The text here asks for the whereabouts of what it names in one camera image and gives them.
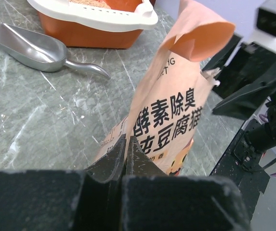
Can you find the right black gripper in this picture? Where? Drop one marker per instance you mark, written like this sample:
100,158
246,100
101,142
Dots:
247,77

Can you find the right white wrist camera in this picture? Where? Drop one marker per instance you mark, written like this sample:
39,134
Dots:
264,33

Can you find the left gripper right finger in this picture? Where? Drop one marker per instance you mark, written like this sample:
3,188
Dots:
179,203

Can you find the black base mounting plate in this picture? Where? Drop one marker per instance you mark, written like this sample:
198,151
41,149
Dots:
238,162

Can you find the white orange litter box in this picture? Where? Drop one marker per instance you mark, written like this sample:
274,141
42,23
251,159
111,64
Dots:
77,24

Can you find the metal litter scoop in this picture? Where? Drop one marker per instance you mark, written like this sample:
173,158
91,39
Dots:
41,52

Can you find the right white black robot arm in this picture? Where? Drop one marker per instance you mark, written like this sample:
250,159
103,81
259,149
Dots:
265,137

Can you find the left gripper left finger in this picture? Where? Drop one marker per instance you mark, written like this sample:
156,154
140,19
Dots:
64,200

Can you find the beige litter granules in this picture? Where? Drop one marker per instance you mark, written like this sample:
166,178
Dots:
95,3

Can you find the peach cat litter bag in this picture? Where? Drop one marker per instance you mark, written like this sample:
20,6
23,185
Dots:
168,101

